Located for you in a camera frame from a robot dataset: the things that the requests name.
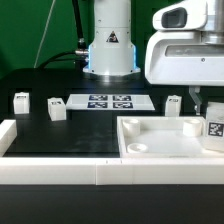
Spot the white square tabletop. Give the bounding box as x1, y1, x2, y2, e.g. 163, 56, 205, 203
117, 116, 224, 158

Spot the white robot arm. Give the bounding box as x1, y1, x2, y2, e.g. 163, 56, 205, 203
83, 0, 224, 106

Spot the white marker sheet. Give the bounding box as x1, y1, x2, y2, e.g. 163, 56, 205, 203
66, 94, 155, 111

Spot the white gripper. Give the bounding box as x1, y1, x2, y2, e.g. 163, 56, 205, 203
145, 0, 224, 115

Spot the thin white cable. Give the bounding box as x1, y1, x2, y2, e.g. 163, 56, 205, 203
33, 0, 58, 69

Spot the black cable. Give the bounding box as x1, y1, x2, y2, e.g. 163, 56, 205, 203
38, 0, 90, 69

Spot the white U-shaped obstacle fence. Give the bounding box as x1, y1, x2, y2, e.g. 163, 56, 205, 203
0, 120, 224, 185

